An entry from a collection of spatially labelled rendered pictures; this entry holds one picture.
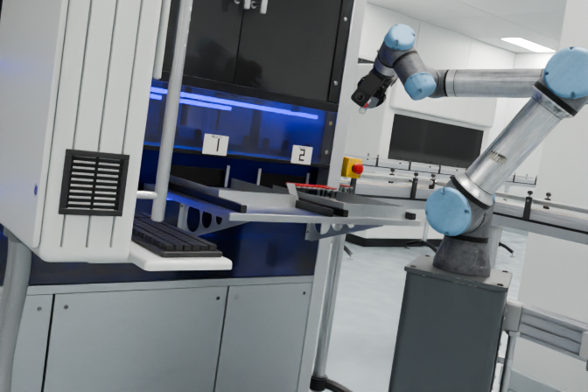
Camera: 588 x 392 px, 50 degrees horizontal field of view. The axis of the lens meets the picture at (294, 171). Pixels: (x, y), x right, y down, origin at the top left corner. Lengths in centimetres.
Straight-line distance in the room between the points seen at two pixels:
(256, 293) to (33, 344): 71
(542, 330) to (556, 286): 64
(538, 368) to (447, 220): 188
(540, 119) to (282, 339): 119
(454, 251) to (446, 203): 19
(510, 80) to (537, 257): 171
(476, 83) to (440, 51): 814
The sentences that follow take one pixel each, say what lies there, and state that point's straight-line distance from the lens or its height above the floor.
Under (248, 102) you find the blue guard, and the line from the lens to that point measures 200.
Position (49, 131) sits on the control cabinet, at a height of 103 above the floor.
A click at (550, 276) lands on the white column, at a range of 328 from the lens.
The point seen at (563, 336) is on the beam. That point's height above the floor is 49.
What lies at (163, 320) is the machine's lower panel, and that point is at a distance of 199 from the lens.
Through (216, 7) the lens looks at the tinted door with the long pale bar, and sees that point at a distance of 195.
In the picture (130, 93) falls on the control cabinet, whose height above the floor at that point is 112.
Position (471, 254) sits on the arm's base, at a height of 84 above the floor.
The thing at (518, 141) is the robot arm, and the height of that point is 114.
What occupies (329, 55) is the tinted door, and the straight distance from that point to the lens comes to 221.
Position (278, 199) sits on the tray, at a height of 90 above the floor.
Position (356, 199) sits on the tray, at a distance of 211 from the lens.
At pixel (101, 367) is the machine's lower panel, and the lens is 196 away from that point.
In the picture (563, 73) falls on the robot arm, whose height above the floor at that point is 130.
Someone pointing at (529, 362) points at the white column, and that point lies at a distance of 339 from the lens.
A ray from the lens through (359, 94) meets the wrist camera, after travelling 182.
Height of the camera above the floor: 109
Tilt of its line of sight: 3 degrees down
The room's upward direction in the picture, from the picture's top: 8 degrees clockwise
